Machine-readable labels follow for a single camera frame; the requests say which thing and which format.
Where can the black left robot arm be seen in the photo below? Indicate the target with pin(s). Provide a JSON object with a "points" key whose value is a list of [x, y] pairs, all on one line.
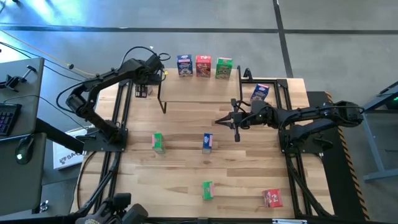
{"points": [[102, 77]]}

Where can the silver aluminium extrusion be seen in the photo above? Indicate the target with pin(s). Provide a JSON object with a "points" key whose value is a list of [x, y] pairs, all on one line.
{"points": [[289, 221]]}

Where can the wooden shelf with black legs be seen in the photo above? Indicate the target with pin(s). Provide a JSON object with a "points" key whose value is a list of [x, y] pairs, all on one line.
{"points": [[199, 90]]}

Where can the black aluminium rig frame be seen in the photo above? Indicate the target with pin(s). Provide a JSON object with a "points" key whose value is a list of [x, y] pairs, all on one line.
{"points": [[277, 93]]}

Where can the grey desk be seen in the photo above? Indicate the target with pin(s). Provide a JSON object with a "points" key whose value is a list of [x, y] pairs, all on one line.
{"points": [[21, 186]]}

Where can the white box beside table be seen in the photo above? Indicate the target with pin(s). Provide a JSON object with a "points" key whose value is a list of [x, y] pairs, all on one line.
{"points": [[66, 160]]}

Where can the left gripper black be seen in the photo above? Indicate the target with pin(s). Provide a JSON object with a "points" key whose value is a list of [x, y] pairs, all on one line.
{"points": [[146, 77]]}

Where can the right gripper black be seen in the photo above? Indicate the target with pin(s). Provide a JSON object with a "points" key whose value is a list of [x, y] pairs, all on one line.
{"points": [[248, 121]]}

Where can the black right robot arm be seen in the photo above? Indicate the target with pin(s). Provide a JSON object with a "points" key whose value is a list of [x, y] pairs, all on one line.
{"points": [[311, 115]]}

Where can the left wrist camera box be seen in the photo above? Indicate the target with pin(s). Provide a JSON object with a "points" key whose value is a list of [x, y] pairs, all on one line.
{"points": [[154, 62]]}

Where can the black desk clamp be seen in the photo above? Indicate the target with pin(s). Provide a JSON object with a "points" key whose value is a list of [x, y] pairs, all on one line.
{"points": [[12, 81]]}

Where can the black hazard-striped floor mat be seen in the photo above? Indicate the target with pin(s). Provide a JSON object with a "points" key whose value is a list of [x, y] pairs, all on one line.
{"points": [[339, 186]]}

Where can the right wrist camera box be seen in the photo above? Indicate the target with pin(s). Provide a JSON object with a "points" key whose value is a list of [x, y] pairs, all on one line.
{"points": [[259, 107]]}

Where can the grey metal table frame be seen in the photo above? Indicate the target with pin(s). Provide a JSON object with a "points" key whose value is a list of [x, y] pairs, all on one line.
{"points": [[371, 146]]}

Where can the blue Frosted Flakes cereal box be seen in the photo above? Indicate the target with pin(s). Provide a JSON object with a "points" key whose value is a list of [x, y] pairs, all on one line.
{"points": [[259, 92], [207, 141], [184, 67]]}

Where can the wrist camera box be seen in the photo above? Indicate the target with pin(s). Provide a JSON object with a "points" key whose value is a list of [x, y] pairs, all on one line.
{"points": [[259, 107], [154, 62]]}

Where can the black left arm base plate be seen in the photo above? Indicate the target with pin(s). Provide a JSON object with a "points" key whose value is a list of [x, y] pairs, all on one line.
{"points": [[93, 144]]}

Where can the black computer mouse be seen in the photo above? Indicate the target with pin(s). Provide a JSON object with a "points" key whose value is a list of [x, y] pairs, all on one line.
{"points": [[25, 147]]}

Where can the black keyboard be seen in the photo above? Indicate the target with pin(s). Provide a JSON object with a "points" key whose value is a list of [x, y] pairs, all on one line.
{"points": [[9, 119]]}

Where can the green Apple Jacks cereal box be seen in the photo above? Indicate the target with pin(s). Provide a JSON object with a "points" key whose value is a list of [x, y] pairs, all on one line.
{"points": [[224, 70], [207, 190], [158, 143]]}

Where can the small black puck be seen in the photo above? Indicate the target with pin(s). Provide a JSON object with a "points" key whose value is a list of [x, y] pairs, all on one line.
{"points": [[71, 66]]}

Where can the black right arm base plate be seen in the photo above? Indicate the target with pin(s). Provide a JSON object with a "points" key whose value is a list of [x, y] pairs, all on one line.
{"points": [[286, 146]]}

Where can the small silver clamp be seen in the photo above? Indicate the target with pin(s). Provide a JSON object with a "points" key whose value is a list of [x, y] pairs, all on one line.
{"points": [[43, 207]]}

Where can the black metal beam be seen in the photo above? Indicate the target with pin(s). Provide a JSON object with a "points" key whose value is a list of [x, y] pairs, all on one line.
{"points": [[56, 133]]}

